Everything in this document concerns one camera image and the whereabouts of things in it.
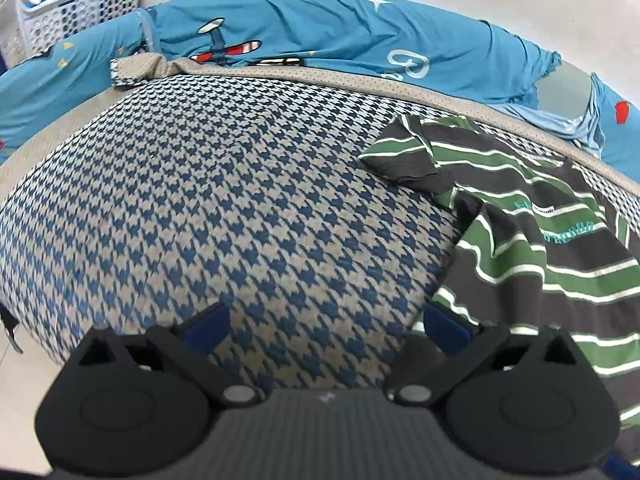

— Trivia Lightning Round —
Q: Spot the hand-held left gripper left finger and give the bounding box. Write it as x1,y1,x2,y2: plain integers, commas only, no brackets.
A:
74,302,267,408

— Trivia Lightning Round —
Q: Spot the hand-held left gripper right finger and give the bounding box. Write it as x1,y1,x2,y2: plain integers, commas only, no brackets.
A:
386,304,587,407

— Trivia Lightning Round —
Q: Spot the green grey striped shirt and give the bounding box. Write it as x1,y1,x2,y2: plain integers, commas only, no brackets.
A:
357,113,640,430

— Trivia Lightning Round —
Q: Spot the houndstooth mattress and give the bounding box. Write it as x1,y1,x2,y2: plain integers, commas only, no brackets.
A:
0,55,640,392

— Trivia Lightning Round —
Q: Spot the light blue cloth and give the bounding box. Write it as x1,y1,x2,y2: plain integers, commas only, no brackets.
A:
500,72,610,157

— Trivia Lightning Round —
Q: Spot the grey pillow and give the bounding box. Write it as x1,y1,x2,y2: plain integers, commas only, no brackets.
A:
534,61,597,122

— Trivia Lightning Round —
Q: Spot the blue printed blanket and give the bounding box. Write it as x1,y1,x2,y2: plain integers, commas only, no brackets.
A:
0,0,640,171

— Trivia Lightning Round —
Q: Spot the white perforated plastic basket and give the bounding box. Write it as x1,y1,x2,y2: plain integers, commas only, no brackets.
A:
15,0,152,59

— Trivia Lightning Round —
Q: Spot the clear plastic bag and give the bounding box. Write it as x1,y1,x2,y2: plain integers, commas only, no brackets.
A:
0,0,38,63

